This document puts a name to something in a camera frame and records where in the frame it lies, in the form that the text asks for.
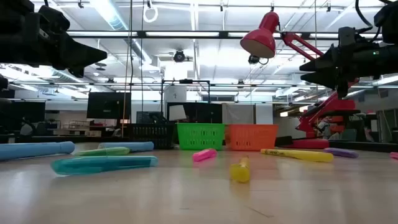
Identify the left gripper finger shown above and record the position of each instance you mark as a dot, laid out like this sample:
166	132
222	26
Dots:
74	45
77	60

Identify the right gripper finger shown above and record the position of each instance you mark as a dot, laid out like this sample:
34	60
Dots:
326	79
326	60

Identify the yellow marker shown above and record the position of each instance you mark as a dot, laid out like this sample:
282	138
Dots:
298	155
240	172

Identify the pink marker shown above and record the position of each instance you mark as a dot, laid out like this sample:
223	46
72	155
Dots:
395	155
203	155

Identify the teal marker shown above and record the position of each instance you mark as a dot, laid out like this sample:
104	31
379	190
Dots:
102	164

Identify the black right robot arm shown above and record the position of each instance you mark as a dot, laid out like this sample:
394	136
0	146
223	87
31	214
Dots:
388	21

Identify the black monitor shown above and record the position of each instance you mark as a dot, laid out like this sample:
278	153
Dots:
109	105

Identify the black overhead light bar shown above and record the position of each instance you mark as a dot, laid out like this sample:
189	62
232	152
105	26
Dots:
141	34

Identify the red desk lamp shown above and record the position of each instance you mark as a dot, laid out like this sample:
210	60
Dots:
259	37

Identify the purple marker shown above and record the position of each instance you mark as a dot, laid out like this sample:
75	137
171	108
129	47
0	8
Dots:
342	152

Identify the white panel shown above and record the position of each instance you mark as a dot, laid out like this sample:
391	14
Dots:
245	113

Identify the orange plastic basket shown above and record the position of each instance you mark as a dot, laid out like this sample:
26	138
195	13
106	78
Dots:
252	137

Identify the green marker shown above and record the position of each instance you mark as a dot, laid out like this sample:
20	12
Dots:
102	152

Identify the black plastic basket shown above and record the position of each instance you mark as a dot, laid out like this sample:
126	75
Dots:
149	137

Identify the white board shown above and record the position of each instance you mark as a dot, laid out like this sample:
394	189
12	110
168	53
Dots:
177	112

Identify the black cabinet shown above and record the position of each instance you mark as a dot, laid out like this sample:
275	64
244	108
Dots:
202	112

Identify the green plastic basket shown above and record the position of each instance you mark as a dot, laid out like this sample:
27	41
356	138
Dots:
200	137

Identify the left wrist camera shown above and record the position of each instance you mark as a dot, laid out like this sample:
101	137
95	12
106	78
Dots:
53	18

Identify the black ceiling camera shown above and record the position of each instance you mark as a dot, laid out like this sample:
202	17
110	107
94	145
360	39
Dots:
179	56
253	59

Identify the black background rig frame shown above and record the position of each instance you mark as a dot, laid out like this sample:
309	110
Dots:
186	81

